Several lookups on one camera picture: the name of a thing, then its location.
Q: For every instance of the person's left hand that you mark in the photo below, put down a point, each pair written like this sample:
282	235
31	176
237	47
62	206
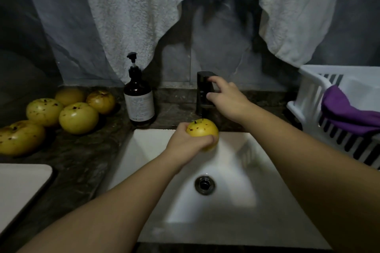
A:
181	148

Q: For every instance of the person's left forearm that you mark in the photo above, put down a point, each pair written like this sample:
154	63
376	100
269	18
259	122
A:
101	214

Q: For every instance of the metal sink drain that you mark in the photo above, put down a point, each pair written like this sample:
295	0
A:
205	184

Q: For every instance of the spotted yellow apple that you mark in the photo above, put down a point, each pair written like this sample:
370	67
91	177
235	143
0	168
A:
202	128

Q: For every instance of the person's right forearm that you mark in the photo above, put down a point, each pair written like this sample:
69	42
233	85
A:
314	173

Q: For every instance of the beige plastic tray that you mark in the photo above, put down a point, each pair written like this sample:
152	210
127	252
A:
21	193

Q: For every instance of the person's right hand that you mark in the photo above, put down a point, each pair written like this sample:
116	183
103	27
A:
230	103

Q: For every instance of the white plastic basket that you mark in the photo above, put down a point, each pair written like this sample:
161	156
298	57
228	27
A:
309	95

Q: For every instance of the black faucet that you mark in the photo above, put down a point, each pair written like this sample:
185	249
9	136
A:
203	84

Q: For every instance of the dark soap pump bottle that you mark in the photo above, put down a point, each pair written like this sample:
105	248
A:
139	98

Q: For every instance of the white hanging towel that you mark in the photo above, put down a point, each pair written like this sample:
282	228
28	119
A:
130	12

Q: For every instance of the group of yellow apples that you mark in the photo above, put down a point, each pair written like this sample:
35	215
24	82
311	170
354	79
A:
78	118

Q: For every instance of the white sink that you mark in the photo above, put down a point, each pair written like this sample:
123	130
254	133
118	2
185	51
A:
237	214

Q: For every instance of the purple cloth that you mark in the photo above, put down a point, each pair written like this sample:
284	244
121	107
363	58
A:
350	113

